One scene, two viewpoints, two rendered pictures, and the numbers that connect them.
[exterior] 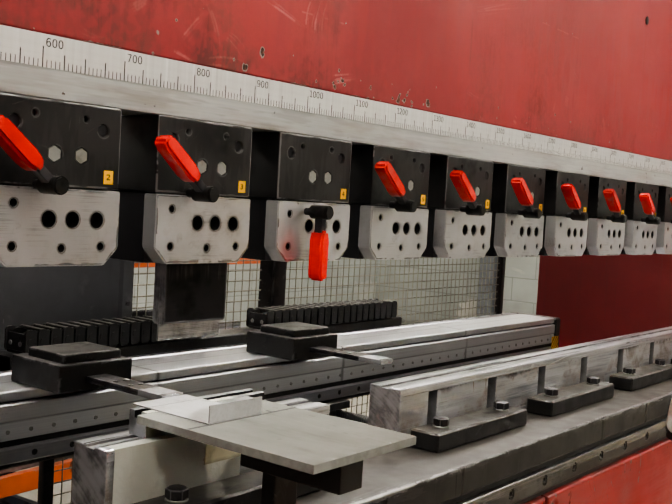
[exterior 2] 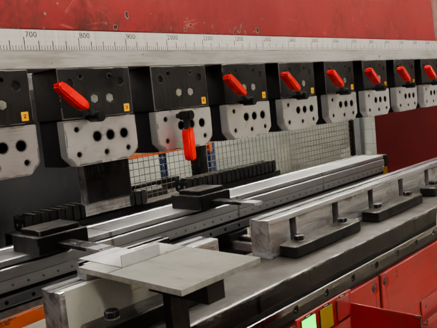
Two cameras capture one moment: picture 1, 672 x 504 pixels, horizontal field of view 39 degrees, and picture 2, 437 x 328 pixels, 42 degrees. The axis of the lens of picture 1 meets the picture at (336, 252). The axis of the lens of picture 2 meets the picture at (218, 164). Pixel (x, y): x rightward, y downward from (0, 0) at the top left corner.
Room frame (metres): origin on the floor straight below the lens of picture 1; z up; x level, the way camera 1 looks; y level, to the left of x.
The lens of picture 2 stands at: (0.13, -0.14, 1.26)
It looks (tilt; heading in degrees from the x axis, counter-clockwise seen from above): 6 degrees down; 5
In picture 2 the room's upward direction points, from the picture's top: 6 degrees counter-clockwise
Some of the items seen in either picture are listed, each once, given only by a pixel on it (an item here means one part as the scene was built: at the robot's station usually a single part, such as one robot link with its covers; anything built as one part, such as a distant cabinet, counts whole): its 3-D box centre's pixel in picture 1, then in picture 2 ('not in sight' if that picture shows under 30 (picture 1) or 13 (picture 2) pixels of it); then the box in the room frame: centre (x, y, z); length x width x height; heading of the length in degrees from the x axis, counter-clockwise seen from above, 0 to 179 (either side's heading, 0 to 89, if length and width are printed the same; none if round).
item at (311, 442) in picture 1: (275, 429); (167, 265); (1.06, 0.06, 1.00); 0.26 x 0.18 x 0.01; 52
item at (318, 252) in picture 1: (315, 242); (186, 135); (1.23, 0.03, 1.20); 0.04 x 0.02 x 0.10; 52
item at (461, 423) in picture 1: (471, 426); (322, 237); (1.59, -0.25, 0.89); 0.30 x 0.05 x 0.03; 142
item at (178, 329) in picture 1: (190, 298); (106, 185); (1.15, 0.17, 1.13); 0.10 x 0.02 x 0.10; 142
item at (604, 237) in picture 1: (593, 216); (394, 86); (2.07, -0.56, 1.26); 0.15 x 0.09 x 0.17; 142
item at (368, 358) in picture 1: (325, 345); (220, 197); (1.62, 0.01, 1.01); 0.26 x 0.12 x 0.05; 52
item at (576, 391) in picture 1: (572, 397); (393, 206); (1.90, -0.49, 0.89); 0.30 x 0.05 x 0.03; 142
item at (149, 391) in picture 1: (106, 373); (69, 239); (1.25, 0.30, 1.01); 0.26 x 0.12 x 0.05; 52
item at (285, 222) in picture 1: (292, 197); (170, 108); (1.29, 0.06, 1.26); 0.15 x 0.09 x 0.17; 142
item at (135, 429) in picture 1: (200, 411); (126, 256); (1.17, 0.16, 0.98); 0.20 x 0.03 x 0.03; 142
